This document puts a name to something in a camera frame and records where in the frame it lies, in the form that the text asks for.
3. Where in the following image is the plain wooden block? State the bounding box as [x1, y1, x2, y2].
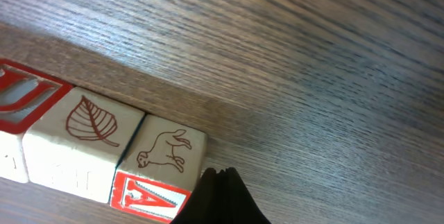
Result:
[1, 59, 73, 183]

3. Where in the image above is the wooden block blue side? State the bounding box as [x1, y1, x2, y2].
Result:
[23, 87, 144, 203]

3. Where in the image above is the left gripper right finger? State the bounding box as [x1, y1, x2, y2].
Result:
[216, 168, 271, 224]

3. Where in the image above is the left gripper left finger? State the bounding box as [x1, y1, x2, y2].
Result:
[171, 168, 217, 224]

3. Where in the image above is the red letter wooden block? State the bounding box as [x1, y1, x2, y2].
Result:
[110, 114, 207, 223]

